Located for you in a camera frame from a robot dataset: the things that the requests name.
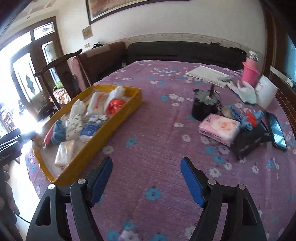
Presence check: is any black cylinder container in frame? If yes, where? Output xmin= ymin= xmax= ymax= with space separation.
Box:
xmin=191 ymin=85 xmax=223 ymax=122

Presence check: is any small wall plaque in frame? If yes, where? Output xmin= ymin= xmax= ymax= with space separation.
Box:
xmin=82 ymin=26 xmax=93 ymax=40

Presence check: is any dark wooden chair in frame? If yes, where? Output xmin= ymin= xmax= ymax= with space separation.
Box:
xmin=34 ymin=49 xmax=93 ymax=112

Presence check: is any lemon print tissue pack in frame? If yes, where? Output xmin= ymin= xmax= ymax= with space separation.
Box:
xmin=65 ymin=115 xmax=83 ymax=141

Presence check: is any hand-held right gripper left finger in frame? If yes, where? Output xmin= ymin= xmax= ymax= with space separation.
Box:
xmin=25 ymin=157 xmax=113 ymax=241

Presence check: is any brown armchair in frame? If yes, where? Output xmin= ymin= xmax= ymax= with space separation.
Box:
xmin=80 ymin=42 xmax=127 ymax=85

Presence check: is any wooden glass door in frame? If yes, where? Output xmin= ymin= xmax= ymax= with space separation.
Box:
xmin=0 ymin=16 xmax=65 ymax=121

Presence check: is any blue tissue pack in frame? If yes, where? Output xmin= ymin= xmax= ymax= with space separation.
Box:
xmin=80 ymin=115 xmax=110 ymax=142

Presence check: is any white fluffy cloth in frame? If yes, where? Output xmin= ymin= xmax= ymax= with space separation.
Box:
xmin=69 ymin=99 xmax=90 ymax=121

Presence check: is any framed wall painting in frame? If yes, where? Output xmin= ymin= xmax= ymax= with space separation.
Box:
xmin=85 ymin=0 xmax=232 ymax=25

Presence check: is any red plastic bag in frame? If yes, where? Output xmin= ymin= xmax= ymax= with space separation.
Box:
xmin=108 ymin=98 xmax=127 ymax=115
xmin=229 ymin=105 xmax=264 ymax=131

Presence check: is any couch with patterned blanket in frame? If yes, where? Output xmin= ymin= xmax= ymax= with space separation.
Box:
xmin=53 ymin=81 xmax=74 ymax=105

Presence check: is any blue towel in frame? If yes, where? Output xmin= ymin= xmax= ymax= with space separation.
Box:
xmin=50 ymin=120 xmax=67 ymax=144

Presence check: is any black sofa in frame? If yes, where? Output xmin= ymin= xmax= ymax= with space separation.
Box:
xmin=126 ymin=42 xmax=247 ymax=70

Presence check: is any yellow cardboard tray box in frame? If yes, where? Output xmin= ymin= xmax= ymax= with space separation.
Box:
xmin=32 ymin=85 xmax=143 ymax=187

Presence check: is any white pink tissue pack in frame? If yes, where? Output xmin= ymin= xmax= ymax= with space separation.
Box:
xmin=54 ymin=140 xmax=78 ymax=169

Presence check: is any pink rose tissue pack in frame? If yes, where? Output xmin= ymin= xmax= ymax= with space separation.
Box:
xmin=199 ymin=113 xmax=241 ymax=147

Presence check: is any white plastic jar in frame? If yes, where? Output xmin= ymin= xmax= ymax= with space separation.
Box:
xmin=255 ymin=75 xmax=278 ymax=110

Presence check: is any television screen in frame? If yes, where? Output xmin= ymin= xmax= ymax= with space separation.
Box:
xmin=284 ymin=32 xmax=296 ymax=87

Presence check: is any small white plastic bag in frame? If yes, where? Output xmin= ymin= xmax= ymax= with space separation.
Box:
xmin=109 ymin=86 xmax=128 ymax=101

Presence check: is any black snack packet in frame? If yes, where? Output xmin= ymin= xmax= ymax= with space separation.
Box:
xmin=232 ymin=126 xmax=269 ymax=161

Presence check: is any wooden cabinet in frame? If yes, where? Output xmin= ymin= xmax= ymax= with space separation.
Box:
xmin=261 ymin=0 xmax=296 ymax=105

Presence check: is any white plastic pack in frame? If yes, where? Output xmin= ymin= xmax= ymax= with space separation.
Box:
xmin=88 ymin=91 xmax=110 ymax=117

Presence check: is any black smartphone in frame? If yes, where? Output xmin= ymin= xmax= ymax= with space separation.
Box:
xmin=266 ymin=112 xmax=288 ymax=150

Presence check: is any purple floral tablecloth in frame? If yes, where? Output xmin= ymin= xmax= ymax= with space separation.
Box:
xmin=25 ymin=60 xmax=296 ymax=241

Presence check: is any stack of white papers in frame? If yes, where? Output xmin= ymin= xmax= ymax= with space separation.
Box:
xmin=185 ymin=65 xmax=234 ymax=88

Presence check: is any pink thermos bottle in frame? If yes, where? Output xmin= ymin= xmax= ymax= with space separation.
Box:
xmin=242 ymin=51 xmax=260 ymax=88

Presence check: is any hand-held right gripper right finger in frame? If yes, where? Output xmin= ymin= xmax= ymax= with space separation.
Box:
xmin=180 ymin=157 xmax=270 ymax=241

